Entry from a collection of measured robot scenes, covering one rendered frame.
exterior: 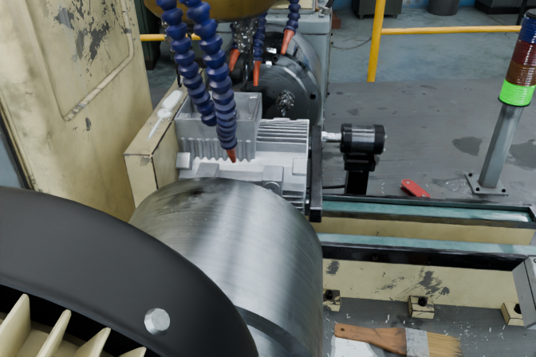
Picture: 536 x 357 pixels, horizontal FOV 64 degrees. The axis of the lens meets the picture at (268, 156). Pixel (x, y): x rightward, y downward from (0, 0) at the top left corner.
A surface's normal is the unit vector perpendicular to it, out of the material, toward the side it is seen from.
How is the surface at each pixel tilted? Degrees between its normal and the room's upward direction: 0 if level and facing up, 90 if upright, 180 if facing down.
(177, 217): 13
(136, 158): 90
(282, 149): 88
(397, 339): 0
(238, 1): 90
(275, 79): 90
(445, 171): 0
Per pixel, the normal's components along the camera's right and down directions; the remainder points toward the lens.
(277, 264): 0.62, -0.62
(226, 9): 0.32, 0.51
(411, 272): -0.10, 0.54
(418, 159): -0.01, -0.84
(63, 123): 0.99, 0.04
